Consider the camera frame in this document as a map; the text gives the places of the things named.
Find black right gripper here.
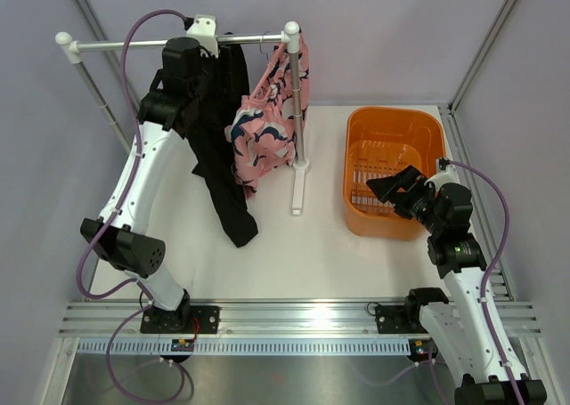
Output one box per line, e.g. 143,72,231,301
367,165,444,235

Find black shorts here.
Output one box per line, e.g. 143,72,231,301
186,45,258,247

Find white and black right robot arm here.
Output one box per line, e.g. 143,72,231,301
367,158,548,404

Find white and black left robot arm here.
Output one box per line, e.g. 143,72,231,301
80,37,216,333

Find pink shark print shorts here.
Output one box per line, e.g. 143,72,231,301
224,44,296,196

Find pink hanger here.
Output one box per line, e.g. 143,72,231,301
248,43,289,109

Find orange plastic basket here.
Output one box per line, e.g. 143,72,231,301
342,107,446,240

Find silver clothes rack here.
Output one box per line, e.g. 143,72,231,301
54,20,312,217

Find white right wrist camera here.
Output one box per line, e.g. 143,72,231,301
427,158,460,191

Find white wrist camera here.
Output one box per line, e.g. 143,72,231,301
186,15,219,58
427,158,460,191

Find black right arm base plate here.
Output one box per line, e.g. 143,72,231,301
374,304,427,334

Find aluminium front rail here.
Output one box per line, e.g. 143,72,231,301
57,299,542,337

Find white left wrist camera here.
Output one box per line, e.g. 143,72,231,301
186,15,219,58

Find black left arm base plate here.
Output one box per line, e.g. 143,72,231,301
140,305,220,335

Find white slotted cable duct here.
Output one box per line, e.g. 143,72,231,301
77,337,411,356

